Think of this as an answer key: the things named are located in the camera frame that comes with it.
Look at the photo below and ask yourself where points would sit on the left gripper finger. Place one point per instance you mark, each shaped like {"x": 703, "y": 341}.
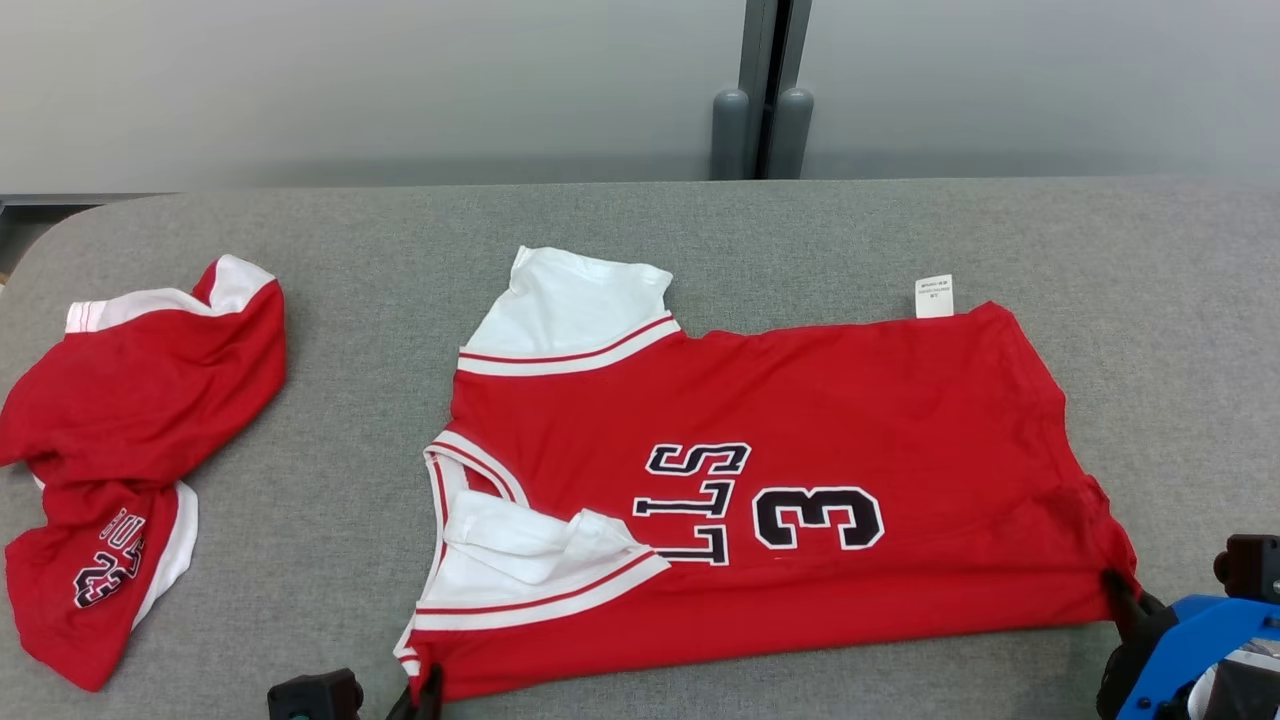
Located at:
{"x": 425, "y": 700}

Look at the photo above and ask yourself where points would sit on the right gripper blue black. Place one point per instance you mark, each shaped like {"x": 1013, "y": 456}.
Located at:
{"x": 1170, "y": 640}

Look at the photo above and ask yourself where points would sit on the red jersey number 3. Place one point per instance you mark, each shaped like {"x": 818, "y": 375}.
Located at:
{"x": 850, "y": 400}

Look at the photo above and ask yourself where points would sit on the red shorts number 23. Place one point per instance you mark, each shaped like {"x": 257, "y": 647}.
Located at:
{"x": 130, "y": 400}

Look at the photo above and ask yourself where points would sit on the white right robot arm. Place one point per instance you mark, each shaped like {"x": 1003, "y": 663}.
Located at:
{"x": 1255, "y": 660}

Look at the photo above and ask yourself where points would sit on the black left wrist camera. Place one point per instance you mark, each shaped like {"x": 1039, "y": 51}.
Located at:
{"x": 315, "y": 695}

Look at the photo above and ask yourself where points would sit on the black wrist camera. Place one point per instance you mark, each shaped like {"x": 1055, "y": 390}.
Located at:
{"x": 315, "y": 695}
{"x": 1250, "y": 565}

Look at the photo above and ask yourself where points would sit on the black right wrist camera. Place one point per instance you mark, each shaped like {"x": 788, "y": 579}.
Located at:
{"x": 1250, "y": 565}

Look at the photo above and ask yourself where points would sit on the grey partition post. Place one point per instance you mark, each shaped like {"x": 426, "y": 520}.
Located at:
{"x": 730, "y": 130}

